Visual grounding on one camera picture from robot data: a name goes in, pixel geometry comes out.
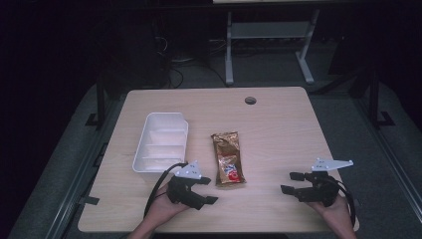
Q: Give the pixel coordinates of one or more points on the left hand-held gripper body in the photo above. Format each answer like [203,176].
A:
[180,191]

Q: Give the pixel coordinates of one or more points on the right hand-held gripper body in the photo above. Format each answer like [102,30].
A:
[320,191]

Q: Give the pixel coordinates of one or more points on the person's left hand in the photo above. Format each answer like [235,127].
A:
[162,210]

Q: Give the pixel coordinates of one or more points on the person's right hand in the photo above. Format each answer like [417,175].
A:
[336,214]

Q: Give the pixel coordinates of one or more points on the brown foil snack packet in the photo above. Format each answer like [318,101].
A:
[228,159]

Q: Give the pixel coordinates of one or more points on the white plastic compartment bin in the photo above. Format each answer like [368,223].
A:
[162,142]

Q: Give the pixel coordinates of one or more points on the black table edge clip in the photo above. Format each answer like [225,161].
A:
[90,200]

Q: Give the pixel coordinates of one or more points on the black metal stand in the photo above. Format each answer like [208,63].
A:
[375,99]

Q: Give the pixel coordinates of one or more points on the white metal desk frame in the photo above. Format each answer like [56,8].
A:
[265,30]

